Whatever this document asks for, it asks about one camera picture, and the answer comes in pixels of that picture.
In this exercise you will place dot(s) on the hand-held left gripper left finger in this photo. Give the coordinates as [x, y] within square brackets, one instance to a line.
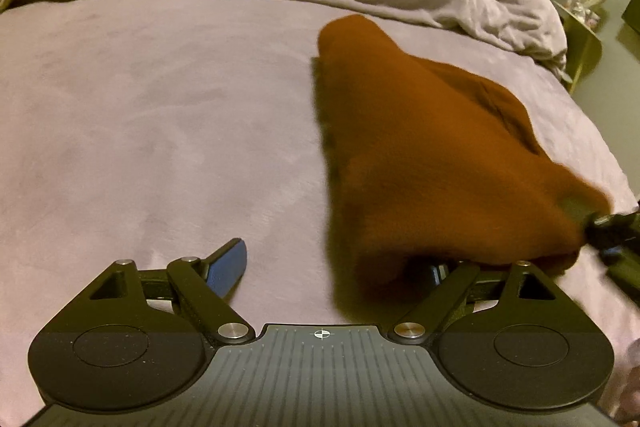
[230, 269]

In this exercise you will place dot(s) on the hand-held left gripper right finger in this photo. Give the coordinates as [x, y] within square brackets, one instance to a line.
[450, 292]

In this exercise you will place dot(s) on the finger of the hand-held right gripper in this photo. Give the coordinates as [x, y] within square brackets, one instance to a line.
[625, 277]
[612, 227]

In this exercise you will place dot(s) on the rust brown sweater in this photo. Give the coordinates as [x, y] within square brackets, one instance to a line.
[425, 167]

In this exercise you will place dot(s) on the small side table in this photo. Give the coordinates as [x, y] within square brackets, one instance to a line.
[582, 42]

